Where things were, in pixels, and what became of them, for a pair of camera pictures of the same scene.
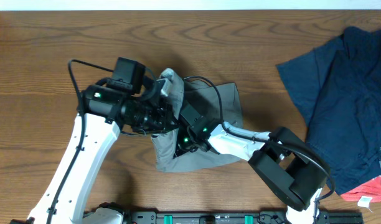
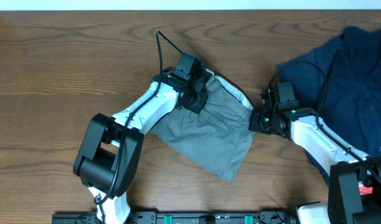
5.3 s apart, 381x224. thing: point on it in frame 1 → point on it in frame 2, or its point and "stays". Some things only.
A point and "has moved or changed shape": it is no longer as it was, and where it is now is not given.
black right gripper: [178, 152] → [254, 124]
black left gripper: [161, 109] → [202, 98]
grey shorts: [220, 102] has moved or changed shape
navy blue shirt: [342, 89] stays
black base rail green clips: [235, 217] stays
